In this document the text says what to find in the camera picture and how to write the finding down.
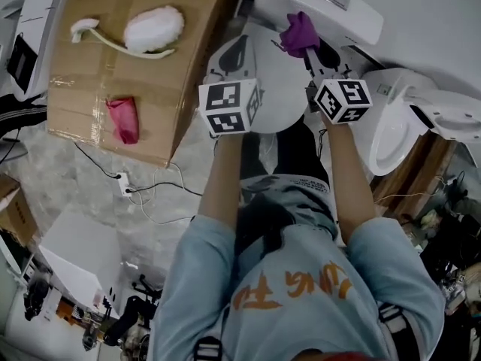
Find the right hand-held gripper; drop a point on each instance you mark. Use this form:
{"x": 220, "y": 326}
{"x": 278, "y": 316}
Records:
{"x": 349, "y": 96}

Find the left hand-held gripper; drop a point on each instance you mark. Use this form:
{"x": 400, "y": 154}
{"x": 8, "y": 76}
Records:
{"x": 225, "y": 100}

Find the purple microfibre cloth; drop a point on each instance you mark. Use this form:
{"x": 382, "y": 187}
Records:
{"x": 300, "y": 36}

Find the white toilet with lid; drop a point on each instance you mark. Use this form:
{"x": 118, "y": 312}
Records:
{"x": 391, "y": 137}
{"x": 278, "y": 81}

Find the person's right forearm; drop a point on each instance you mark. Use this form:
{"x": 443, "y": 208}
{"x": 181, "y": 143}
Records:
{"x": 349, "y": 179}

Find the person's left forearm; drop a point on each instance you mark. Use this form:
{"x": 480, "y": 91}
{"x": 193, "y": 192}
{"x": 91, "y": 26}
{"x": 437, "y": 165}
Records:
{"x": 221, "y": 179}

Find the white toilet with open lid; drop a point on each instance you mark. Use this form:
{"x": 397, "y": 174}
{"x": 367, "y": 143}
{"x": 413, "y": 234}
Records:
{"x": 391, "y": 137}

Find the white smart toilet black panel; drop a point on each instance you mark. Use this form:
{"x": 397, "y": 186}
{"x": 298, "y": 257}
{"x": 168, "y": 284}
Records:
{"x": 41, "y": 21}

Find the large brown cardboard box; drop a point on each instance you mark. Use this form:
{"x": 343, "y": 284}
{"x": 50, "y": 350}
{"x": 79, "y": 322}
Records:
{"x": 158, "y": 88}

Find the white fluffy duster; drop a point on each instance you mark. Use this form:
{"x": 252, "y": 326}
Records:
{"x": 154, "y": 28}

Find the person's black trousers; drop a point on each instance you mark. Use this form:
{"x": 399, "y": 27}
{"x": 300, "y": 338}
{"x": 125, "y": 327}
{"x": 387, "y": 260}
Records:
{"x": 297, "y": 156}

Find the red cloth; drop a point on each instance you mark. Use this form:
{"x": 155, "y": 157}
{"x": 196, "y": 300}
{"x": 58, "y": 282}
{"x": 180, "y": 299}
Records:
{"x": 126, "y": 122}

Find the person's grey black-patterned garment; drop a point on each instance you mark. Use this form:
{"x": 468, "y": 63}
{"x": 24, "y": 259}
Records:
{"x": 300, "y": 205}

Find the brown wooden panel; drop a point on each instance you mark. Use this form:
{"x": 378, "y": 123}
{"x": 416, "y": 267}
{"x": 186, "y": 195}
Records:
{"x": 409, "y": 179}

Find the white power strip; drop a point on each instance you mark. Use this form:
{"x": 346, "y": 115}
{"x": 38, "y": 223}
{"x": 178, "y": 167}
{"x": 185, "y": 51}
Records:
{"x": 123, "y": 184}

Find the white cabinet with black fittings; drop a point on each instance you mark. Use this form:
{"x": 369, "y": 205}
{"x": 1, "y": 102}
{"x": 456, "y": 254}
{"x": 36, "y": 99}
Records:
{"x": 82, "y": 246}

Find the person's light blue shirt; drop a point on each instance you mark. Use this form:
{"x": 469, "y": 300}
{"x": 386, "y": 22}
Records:
{"x": 300, "y": 314}

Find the brown printed carton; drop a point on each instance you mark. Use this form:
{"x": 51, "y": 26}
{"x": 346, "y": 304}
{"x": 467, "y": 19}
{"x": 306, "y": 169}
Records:
{"x": 17, "y": 213}

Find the black office chair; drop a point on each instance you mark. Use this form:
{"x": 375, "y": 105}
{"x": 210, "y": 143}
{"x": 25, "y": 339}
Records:
{"x": 127, "y": 314}

